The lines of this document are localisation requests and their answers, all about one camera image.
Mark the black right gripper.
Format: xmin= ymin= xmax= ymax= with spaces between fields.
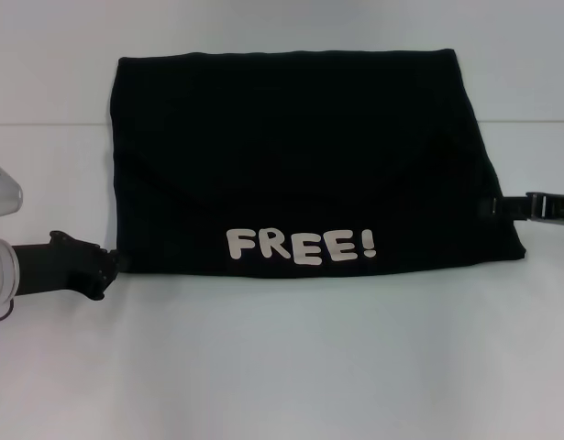
xmin=476 ymin=191 xmax=564 ymax=226

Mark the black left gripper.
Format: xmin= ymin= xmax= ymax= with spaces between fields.
xmin=10 ymin=229 xmax=132 ymax=303

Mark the black shirt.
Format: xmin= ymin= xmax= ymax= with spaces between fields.
xmin=109 ymin=47 xmax=526 ymax=280

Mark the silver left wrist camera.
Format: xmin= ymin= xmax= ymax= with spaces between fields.
xmin=0 ymin=155 xmax=26 ymax=220

